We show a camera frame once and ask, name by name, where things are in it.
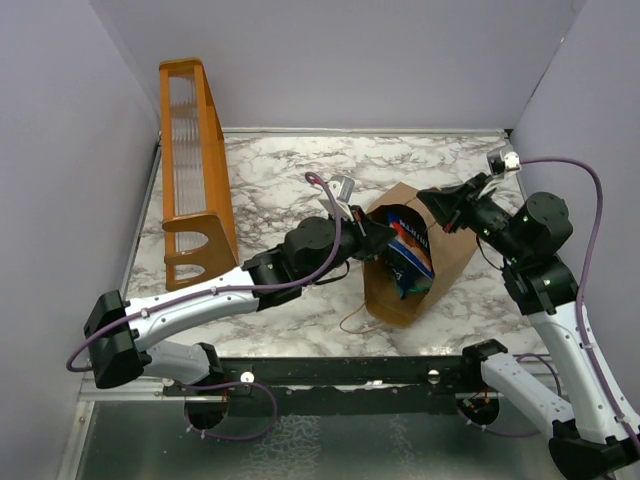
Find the brown paper bag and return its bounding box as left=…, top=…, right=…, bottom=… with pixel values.
left=339, top=183, right=476, bottom=334

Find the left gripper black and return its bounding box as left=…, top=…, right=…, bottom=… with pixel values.
left=303, top=204, right=397, bottom=286

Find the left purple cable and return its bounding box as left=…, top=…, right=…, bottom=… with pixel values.
left=65, top=171, right=351, bottom=442

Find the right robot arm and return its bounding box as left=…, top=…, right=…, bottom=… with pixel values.
left=416, top=173, right=639, bottom=479

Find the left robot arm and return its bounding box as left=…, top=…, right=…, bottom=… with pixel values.
left=84, top=208, right=396, bottom=395

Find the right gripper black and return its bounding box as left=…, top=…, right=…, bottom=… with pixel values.
left=419, top=171, right=529, bottom=262

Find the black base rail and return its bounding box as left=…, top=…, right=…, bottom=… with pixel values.
left=163, top=355, right=491, bottom=417

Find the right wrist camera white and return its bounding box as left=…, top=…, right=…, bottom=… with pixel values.
left=486, top=145, right=521, bottom=178

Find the orange wooden rack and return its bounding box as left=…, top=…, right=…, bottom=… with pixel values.
left=159, top=58, right=239, bottom=291

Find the green snack packet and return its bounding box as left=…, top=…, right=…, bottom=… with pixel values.
left=395, top=274, right=433, bottom=299

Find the dark blue snack packet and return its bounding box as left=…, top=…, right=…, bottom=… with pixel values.
left=386, top=205, right=435, bottom=280

